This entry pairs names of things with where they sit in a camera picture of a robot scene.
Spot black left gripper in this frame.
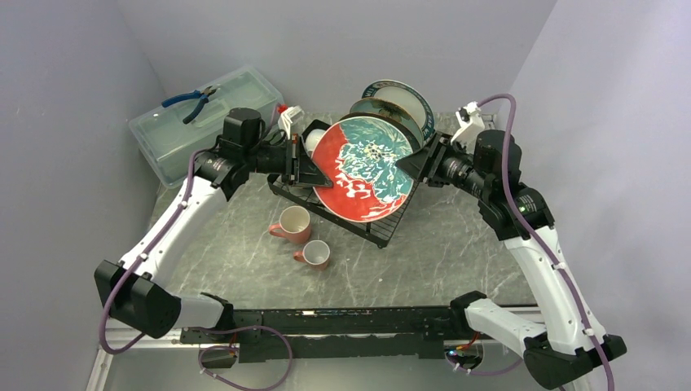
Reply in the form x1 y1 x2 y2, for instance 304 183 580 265
244 134 332 187

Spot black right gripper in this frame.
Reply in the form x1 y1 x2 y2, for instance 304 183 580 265
396 130 492 199

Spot white ceramic bowl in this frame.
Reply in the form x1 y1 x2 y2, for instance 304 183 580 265
302 129 326 156

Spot large pink mug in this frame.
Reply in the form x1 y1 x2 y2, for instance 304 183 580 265
268 205 311 244

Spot mint green flower plate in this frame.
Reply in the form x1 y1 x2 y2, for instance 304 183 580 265
343 97 424 152

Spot green rimmed white plate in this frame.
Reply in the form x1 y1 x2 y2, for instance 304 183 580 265
361 80 435 145

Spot black wire dish rack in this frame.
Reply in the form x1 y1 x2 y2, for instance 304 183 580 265
266 119 420 249

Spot small pink mug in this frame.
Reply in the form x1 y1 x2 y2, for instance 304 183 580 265
293 240 331 270

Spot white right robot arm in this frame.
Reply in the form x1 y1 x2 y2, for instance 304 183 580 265
397 130 627 390

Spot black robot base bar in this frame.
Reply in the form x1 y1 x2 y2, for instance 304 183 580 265
180 305 481 363

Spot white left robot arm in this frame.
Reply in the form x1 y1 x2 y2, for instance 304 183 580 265
95 106 332 352

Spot clear plastic storage box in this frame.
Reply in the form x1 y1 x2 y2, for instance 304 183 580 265
129 66 284 188

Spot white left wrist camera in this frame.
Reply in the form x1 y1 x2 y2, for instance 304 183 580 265
277 103 304 141

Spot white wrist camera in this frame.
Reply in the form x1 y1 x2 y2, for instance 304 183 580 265
450 101 486 153
277 103 304 141

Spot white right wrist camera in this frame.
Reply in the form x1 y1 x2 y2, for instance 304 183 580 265
450 101 486 153

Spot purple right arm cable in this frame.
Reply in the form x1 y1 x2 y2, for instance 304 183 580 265
447 93 617 391

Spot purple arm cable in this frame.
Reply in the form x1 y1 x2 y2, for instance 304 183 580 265
447 93 617 391
98 103 295 391

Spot blue handled pliers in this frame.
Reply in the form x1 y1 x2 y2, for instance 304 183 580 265
161 86 220 125

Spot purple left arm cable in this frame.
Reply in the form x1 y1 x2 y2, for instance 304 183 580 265
98 103 295 391

